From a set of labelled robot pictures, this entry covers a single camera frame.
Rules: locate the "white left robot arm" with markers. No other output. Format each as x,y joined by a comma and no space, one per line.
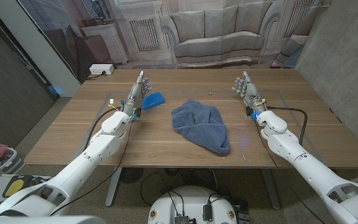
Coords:
82,165

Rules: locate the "yellow black foot pedal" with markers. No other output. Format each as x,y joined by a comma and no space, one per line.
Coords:
14,186

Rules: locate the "blue ice pack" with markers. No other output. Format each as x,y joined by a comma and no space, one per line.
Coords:
153,100

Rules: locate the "white power strip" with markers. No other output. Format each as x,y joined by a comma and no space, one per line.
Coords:
101,69

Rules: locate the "black adapter on torso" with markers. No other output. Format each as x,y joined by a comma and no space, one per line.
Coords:
207,213

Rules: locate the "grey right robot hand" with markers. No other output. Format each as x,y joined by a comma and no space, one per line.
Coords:
251,93

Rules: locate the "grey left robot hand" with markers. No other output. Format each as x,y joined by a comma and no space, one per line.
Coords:
135,96

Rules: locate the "black round floor fan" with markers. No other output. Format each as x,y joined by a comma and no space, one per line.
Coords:
131,175

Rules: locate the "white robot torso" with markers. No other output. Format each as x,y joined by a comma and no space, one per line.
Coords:
191,202

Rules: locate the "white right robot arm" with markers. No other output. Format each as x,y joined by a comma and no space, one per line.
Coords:
309,168

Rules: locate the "printed living room backdrop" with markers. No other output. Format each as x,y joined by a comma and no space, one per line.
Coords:
216,34

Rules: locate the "blue terry towel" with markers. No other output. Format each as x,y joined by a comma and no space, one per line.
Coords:
200,124

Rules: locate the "grey table leg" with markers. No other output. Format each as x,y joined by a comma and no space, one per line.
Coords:
113,186
272,189

